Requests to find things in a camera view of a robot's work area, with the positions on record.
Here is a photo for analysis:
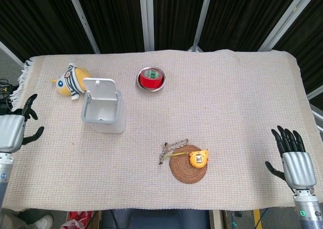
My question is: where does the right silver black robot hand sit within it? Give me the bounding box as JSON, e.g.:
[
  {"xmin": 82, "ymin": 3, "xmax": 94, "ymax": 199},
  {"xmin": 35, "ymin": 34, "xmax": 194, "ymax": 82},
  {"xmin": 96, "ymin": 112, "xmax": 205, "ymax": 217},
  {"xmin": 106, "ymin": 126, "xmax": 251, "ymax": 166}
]
[{"xmin": 264, "ymin": 125, "xmax": 317, "ymax": 190}]

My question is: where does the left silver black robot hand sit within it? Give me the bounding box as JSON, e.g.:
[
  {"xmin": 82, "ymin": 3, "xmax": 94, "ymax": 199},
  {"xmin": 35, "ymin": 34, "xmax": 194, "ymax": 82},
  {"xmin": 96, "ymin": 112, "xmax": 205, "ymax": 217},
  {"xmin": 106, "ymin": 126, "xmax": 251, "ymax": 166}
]
[{"xmin": 0, "ymin": 93, "xmax": 45, "ymax": 154}]

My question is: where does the white lidded bin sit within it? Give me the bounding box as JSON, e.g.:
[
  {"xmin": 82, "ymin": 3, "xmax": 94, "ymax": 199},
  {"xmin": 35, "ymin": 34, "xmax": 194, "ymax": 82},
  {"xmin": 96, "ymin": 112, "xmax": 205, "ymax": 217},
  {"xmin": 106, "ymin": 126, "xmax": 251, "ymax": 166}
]
[{"xmin": 80, "ymin": 77, "xmax": 127, "ymax": 135}]

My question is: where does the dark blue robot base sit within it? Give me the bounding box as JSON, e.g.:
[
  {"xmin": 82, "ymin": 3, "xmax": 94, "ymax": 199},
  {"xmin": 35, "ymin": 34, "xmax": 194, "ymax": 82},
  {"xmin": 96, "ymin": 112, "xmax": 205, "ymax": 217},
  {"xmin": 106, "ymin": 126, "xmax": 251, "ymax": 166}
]
[{"xmin": 100, "ymin": 209, "xmax": 210, "ymax": 229}]

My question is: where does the yellow striped plush toy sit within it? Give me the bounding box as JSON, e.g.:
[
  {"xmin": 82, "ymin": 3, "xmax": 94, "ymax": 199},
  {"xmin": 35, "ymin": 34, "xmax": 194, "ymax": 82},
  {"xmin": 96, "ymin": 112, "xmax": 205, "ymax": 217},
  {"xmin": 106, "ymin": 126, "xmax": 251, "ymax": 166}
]
[{"xmin": 50, "ymin": 63, "xmax": 92, "ymax": 100}]

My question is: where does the white sneaker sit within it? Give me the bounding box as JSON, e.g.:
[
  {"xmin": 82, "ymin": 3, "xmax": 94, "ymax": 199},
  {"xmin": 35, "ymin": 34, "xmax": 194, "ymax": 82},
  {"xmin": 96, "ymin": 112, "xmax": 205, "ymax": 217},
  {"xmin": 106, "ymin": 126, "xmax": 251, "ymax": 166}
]
[{"xmin": 34, "ymin": 214, "xmax": 54, "ymax": 229}]

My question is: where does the yellow tape measure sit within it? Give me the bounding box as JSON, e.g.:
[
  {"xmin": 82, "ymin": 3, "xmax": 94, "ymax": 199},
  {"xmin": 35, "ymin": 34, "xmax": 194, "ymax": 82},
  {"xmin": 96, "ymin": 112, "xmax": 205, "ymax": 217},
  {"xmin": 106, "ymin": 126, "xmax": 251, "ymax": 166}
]
[{"xmin": 171, "ymin": 149, "xmax": 209, "ymax": 168}]

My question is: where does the round woven brown coaster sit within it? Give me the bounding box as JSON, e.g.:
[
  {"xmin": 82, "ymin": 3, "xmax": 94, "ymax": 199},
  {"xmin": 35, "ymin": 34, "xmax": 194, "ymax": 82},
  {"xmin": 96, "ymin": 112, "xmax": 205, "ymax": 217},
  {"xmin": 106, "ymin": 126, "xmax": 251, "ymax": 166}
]
[{"xmin": 169, "ymin": 144, "xmax": 209, "ymax": 184}]

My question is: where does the beige woven tablecloth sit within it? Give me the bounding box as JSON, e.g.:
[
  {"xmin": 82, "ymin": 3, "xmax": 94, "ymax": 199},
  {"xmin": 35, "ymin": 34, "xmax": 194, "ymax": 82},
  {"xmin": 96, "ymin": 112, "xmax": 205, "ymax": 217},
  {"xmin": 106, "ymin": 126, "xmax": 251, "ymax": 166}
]
[{"xmin": 1, "ymin": 49, "xmax": 320, "ymax": 212}]

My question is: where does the red white plastic bag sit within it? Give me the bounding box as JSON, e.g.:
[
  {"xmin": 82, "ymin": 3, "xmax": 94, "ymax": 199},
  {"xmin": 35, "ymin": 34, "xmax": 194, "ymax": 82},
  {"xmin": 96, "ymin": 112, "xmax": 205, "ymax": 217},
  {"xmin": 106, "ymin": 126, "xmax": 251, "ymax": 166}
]
[{"xmin": 59, "ymin": 210, "xmax": 94, "ymax": 229}]

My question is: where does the red tape roll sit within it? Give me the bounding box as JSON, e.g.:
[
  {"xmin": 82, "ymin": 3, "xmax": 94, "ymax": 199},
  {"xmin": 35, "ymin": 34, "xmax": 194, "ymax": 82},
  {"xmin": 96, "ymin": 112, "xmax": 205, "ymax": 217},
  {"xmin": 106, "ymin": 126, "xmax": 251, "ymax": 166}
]
[{"xmin": 139, "ymin": 68, "xmax": 164, "ymax": 89}]

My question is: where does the round steel bowl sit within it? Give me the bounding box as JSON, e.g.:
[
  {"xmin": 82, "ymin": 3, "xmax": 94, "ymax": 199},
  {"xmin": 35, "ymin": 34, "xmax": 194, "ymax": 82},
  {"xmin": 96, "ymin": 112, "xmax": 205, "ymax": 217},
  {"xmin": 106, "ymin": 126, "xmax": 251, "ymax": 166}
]
[{"xmin": 136, "ymin": 66, "xmax": 167, "ymax": 92}]

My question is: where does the black cable bundle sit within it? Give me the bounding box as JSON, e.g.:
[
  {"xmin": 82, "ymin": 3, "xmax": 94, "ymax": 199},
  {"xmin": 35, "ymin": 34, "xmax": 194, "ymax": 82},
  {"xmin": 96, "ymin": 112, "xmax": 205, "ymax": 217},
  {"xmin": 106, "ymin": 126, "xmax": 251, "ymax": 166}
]
[{"xmin": 0, "ymin": 78, "xmax": 19, "ymax": 113}]

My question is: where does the braided brown string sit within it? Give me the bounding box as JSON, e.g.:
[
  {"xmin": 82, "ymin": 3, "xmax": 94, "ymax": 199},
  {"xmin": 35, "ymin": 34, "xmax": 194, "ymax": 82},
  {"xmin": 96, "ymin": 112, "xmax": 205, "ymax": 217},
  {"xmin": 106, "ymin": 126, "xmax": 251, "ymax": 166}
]
[{"xmin": 157, "ymin": 138, "xmax": 189, "ymax": 165}]

